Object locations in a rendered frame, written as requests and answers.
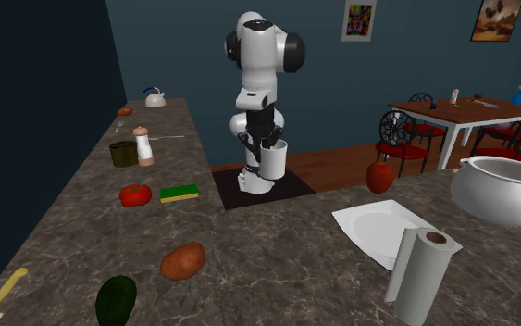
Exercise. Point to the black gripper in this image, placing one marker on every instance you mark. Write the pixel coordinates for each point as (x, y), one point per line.
(260, 121)

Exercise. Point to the white cup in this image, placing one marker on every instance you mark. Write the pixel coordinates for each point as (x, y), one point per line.
(272, 160)

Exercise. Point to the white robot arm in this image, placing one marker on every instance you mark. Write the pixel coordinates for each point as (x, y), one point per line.
(260, 54)

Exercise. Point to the dark robot stand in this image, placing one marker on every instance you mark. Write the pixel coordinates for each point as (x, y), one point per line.
(228, 189)

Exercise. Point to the silver spoon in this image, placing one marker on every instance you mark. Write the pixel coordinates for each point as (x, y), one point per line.
(165, 137)

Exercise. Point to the green and yellow sponge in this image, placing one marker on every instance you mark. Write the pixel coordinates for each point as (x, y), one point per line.
(179, 192)

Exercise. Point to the white kettle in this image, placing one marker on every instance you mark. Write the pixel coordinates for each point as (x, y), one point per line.
(155, 100)

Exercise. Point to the white wooden pepper mill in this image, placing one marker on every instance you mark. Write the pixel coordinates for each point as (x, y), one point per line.
(144, 146)

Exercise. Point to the red apple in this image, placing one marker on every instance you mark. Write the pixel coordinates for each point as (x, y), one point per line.
(380, 177)

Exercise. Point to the black chair red seat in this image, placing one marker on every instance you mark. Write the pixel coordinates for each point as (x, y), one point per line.
(400, 149)
(424, 130)
(519, 151)

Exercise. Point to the dark olive cup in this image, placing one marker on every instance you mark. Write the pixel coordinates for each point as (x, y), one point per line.
(123, 155)

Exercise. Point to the red tomato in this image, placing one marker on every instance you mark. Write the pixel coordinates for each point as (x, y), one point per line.
(134, 195)

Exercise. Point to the orange-brown sweet potato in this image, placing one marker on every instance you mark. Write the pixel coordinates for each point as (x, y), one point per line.
(124, 111)

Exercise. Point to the square white plate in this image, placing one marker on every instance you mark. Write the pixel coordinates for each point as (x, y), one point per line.
(373, 228)

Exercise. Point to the silver fork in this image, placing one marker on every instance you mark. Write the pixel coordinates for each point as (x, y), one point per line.
(118, 127)

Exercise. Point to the brown potato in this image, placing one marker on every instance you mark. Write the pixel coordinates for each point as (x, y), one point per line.
(182, 261)

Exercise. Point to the wooden dining table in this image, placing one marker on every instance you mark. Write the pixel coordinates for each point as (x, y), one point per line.
(454, 115)

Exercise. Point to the white paper towel roll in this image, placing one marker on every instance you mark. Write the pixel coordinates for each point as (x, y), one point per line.
(420, 280)

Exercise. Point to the dark green avocado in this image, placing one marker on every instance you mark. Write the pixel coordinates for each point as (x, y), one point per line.
(115, 301)

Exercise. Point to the large white pot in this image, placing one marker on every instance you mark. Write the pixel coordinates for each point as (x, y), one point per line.
(490, 198)

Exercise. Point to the colourful framed wall picture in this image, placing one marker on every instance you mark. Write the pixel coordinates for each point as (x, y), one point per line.
(358, 20)

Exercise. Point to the brown framed wall picture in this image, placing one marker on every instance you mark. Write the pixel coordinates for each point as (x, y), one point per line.
(497, 20)

